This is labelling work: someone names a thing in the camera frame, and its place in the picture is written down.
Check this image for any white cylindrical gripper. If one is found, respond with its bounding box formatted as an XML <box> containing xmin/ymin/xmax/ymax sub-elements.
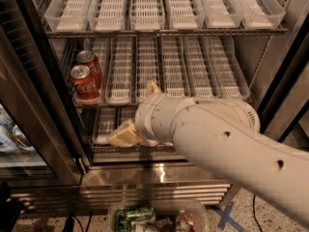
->
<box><xmin>106</xmin><ymin>80</ymin><xmax>193</xmax><ymax>147</ymax></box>

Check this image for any red coke can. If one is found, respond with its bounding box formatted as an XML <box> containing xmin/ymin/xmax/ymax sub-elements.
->
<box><xmin>70</xmin><ymin>65</ymin><xmax>99</xmax><ymax>100</ymax></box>
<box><xmin>76</xmin><ymin>50</ymin><xmax>102</xmax><ymax>88</ymax></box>

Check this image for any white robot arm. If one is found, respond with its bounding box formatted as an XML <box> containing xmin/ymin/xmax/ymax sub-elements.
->
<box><xmin>107</xmin><ymin>82</ymin><xmax>309</xmax><ymax>227</ymax></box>

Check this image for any clear can tray under cokes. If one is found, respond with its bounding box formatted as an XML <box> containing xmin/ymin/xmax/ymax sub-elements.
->
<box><xmin>73</xmin><ymin>38</ymin><xmax>110</xmax><ymax>105</ymax></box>

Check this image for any steel fridge base grille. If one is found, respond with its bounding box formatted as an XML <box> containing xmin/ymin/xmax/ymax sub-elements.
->
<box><xmin>10</xmin><ymin>161</ymin><xmax>239</xmax><ymax>214</ymax></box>

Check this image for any glass fridge door left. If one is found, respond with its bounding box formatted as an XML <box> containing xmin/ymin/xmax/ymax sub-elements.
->
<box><xmin>0</xmin><ymin>0</ymin><xmax>82</xmax><ymax>189</ymax></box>

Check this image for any green can in bin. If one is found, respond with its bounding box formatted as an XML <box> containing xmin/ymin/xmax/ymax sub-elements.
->
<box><xmin>114</xmin><ymin>205</ymin><xmax>155</xmax><ymax>232</ymax></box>

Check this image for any clear plastic bin on floor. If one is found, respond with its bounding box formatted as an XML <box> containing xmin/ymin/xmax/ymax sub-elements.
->
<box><xmin>106</xmin><ymin>199</ymin><xmax>210</xmax><ymax>232</ymax></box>

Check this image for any red bottle in bin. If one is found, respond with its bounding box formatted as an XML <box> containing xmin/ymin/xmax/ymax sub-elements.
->
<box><xmin>176</xmin><ymin>210</ymin><xmax>194</xmax><ymax>232</ymax></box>

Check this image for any black plug on floor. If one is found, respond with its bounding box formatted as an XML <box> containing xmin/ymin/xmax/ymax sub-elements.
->
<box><xmin>62</xmin><ymin>217</ymin><xmax>74</xmax><ymax>232</ymax></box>

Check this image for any blue tape cross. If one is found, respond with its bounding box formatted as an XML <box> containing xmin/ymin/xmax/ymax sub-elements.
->
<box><xmin>212</xmin><ymin>202</ymin><xmax>245</xmax><ymax>232</ymax></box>

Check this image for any bottom wire shelf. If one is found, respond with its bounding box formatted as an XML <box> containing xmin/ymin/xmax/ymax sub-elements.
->
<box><xmin>92</xmin><ymin>144</ymin><xmax>176</xmax><ymax>154</ymax></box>

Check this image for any wire shelf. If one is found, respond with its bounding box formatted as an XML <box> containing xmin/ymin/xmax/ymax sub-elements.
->
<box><xmin>46</xmin><ymin>26</ymin><xmax>288</xmax><ymax>39</ymax></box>
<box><xmin>92</xmin><ymin>144</ymin><xmax>176</xmax><ymax>154</ymax></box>
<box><xmin>72</xmin><ymin>94</ymin><xmax>255</xmax><ymax>109</ymax></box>

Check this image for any middle wire shelf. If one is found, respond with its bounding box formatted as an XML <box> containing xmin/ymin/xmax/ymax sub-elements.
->
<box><xmin>72</xmin><ymin>94</ymin><xmax>255</xmax><ymax>109</ymax></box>

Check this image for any top wire shelf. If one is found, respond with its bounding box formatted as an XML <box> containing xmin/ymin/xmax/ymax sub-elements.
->
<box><xmin>46</xmin><ymin>26</ymin><xmax>288</xmax><ymax>39</ymax></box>

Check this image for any black cable on floor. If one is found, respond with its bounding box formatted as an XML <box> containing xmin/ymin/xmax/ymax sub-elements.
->
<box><xmin>252</xmin><ymin>194</ymin><xmax>264</xmax><ymax>232</ymax></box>

